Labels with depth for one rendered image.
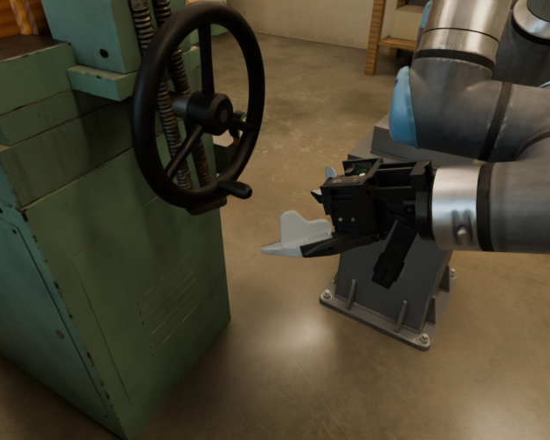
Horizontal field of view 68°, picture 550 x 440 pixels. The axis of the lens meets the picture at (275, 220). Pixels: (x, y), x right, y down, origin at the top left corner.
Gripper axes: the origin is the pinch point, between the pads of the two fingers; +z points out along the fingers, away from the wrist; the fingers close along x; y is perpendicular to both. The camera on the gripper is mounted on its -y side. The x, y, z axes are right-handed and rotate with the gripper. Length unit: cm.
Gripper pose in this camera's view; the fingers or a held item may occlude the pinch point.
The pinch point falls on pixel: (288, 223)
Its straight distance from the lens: 57.2
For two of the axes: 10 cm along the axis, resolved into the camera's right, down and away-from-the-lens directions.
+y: -3.0, -8.5, -4.3
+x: -4.9, 5.3, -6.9
